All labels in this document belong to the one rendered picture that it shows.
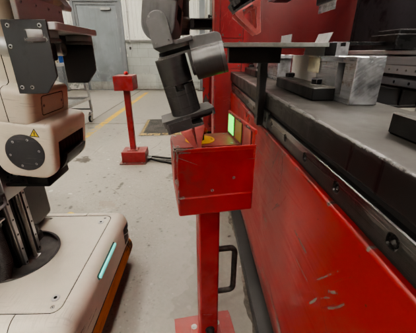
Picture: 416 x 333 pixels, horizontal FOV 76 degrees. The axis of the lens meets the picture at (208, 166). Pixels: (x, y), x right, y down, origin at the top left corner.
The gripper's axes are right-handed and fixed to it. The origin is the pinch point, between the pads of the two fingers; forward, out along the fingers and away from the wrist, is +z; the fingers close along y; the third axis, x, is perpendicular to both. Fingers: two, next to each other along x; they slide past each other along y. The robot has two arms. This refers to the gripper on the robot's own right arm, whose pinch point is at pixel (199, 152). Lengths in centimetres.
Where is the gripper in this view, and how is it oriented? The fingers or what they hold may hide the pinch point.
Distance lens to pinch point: 56.7
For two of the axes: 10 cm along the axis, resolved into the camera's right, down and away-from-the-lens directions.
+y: 9.5, -3.2, 0.7
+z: 2.6, 8.7, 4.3
